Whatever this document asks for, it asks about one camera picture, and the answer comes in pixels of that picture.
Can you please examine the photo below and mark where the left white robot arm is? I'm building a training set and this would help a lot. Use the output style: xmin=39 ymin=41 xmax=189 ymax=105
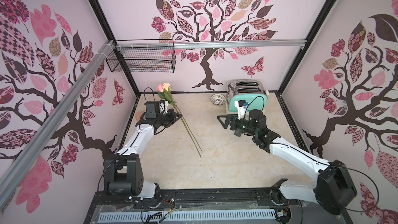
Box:
xmin=103 ymin=109 xmax=182 ymax=199

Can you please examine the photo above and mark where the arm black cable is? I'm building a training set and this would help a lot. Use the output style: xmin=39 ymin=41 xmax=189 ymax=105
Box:
xmin=270 ymin=142 xmax=380 ymax=214
xmin=142 ymin=86 xmax=156 ymax=103

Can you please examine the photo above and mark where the pink artificial rose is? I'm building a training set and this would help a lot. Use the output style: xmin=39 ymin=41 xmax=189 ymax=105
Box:
xmin=156 ymin=83 xmax=202 ymax=158

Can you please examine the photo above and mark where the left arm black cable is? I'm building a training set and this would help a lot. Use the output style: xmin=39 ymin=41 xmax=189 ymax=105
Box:
xmin=142 ymin=86 xmax=156 ymax=103

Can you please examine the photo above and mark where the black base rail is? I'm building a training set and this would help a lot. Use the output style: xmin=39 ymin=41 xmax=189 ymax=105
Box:
xmin=83 ymin=187 xmax=346 ymax=224

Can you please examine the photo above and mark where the left aluminium frame rail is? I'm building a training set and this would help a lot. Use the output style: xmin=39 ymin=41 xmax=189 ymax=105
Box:
xmin=1 ymin=40 xmax=115 ymax=207

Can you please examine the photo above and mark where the mint green toaster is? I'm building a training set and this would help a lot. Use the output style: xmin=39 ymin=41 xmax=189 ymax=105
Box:
xmin=226 ymin=80 xmax=269 ymax=115

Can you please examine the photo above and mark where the black wire basket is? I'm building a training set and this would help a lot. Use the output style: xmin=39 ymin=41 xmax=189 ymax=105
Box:
xmin=106 ymin=39 xmax=177 ymax=73

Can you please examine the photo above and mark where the rear aluminium frame rail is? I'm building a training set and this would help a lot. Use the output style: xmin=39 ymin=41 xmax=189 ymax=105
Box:
xmin=116 ymin=39 xmax=307 ymax=49

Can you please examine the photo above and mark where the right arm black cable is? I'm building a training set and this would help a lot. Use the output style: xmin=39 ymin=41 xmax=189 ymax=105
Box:
xmin=270 ymin=142 xmax=380 ymax=214

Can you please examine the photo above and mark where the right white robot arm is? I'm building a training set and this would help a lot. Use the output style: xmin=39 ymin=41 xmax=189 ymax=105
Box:
xmin=217 ymin=110 xmax=358 ymax=215

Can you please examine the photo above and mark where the patterned white bowl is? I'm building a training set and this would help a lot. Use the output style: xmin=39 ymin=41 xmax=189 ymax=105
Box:
xmin=210 ymin=93 xmax=227 ymax=106

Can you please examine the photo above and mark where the aluminium frame rail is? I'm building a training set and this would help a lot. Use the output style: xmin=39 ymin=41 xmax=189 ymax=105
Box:
xmin=116 ymin=39 xmax=307 ymax=49
xmin=1 ymin=40 xmax=115 ymax=207

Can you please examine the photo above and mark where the white slotted cable duct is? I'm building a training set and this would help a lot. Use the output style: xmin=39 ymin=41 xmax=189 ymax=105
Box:
xmin=96 ymin=209 xmax=276 ymax=224

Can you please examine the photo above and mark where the peach artificial rose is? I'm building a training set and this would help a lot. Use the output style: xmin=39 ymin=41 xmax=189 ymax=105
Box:
xmin=158 ymin=83 xmax=203 ymax=158

